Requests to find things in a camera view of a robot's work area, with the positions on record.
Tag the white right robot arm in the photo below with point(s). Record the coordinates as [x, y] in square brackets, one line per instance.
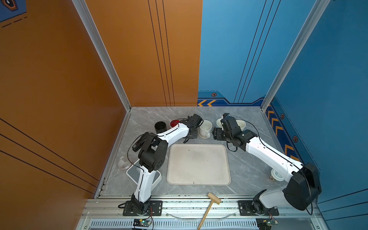
[303, 180]

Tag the clear glass cup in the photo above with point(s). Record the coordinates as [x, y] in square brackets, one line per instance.
[123, 163]

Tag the left green circuit board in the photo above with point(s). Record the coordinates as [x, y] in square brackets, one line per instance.
[142, 224]

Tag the aluminium corner post right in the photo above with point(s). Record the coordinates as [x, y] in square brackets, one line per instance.
[310, 23]

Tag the wooden mallet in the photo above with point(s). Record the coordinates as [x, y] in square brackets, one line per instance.
[213, 199]

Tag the aluminium corner post left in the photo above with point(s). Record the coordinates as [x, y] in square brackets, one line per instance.
[92, 30]

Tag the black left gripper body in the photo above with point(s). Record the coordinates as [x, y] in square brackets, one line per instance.
[195, 134]

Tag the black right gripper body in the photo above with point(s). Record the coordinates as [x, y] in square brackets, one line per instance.
[220, 135]

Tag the green circuit board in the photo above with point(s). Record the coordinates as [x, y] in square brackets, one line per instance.
[263, 224]
[142, 224]

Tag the aluminium front rail frame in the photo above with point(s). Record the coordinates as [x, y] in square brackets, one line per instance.
[185, 213]

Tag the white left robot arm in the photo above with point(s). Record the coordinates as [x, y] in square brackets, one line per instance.
[153, 149]

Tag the black stapler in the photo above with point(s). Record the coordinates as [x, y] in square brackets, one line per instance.
[138, 144]

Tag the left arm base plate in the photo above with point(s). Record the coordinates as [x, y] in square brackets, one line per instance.
[149, 208]

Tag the large white mug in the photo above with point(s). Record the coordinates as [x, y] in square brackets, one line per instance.
[205, 129]

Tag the aluminium corner post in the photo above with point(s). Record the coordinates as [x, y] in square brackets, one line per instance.
[92, 30]
[310, 23]

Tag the beige serving tray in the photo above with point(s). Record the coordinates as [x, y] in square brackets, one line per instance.
[198, 165]

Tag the red inside white mug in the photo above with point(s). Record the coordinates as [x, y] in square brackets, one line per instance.
[174, 123]

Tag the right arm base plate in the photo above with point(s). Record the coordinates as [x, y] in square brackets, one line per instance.
[244, 207]

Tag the black mug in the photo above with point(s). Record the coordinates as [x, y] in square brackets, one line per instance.
[160, 127]

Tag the light blue mug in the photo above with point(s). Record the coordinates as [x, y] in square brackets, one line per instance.
[219, 124]

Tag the right green circuit board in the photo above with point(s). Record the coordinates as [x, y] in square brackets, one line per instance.
[263, 224]

